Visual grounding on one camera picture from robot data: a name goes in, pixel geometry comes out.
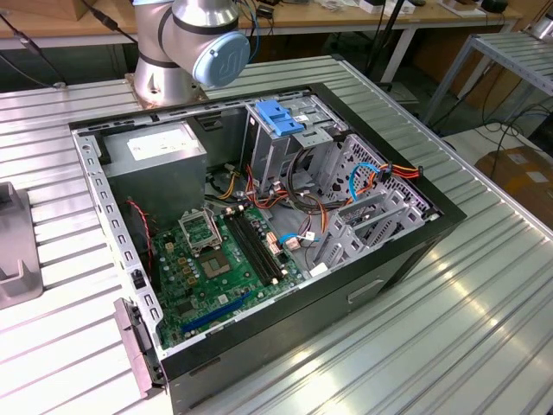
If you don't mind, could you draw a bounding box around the metal disk bay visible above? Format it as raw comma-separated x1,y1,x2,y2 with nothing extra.
310,132,437,278

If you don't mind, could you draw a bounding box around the black RAM slot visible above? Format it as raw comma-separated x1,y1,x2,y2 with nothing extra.
241,203,294,272
235,205,289,277
229,207,283,281
223,208,278,285

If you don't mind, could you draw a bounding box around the metal optical drive cage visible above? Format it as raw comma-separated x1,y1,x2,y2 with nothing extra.
239,94,349,195

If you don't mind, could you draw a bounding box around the blue plastic cage latch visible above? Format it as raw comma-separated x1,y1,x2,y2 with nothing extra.
254,99,306,136

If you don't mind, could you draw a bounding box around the CPU socket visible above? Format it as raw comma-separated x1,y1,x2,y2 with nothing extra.
196,246,238,282

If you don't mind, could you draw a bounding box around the metal socket cover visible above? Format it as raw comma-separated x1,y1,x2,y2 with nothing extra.
178,207,224,255

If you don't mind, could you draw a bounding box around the green motherboard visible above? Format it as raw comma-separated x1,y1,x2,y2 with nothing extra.
150,207,308,349

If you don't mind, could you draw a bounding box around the blue expansion slot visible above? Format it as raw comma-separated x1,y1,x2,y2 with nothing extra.
181,290,254,334

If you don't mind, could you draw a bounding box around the grey power supply unit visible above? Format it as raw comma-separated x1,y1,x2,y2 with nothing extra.
101,120,209,230

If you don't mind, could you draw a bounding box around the black open PC case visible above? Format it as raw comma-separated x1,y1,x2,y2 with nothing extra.
67,81,467,415

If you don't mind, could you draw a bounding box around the grey plastic bezel strip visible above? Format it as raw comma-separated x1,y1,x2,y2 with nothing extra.
112,297,168,399

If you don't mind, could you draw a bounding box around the wooden desk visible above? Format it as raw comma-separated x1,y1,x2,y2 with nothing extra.
0,0,524,84

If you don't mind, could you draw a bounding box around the black tripod stand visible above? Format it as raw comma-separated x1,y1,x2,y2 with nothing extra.
365,0,410,86

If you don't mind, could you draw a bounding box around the brown cardboard box with labels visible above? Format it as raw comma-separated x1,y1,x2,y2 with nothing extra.
474,144,553,217

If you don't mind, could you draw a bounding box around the grey parts rack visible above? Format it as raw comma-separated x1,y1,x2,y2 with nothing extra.
0,181,47,310

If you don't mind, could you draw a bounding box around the metal slat side table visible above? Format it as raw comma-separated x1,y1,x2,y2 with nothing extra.
425,32,553,126

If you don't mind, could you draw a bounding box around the silver metal cylinder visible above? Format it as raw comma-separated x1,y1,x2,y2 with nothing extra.
529,12,553,42

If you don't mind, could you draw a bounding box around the red orange wire bundle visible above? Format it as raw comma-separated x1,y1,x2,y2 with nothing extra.
244,163,303,214

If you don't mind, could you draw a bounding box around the blue wire with pink plug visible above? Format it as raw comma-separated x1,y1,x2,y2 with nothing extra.
278,232,321,251

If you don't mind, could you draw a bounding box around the black wire loop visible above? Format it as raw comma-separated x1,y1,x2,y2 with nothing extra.
287,147,332,237

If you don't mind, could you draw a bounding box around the yellow black wire bundle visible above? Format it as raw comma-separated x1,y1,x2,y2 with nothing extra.
215,168,244,201

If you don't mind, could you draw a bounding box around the blue SATA wire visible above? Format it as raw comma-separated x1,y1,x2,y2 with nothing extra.
347,162,384,204

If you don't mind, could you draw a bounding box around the red black fan wire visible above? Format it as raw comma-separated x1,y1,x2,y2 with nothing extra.
124,196,155,278

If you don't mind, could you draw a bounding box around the black cable with metal plug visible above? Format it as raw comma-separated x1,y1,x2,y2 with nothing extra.
0,12,68,91

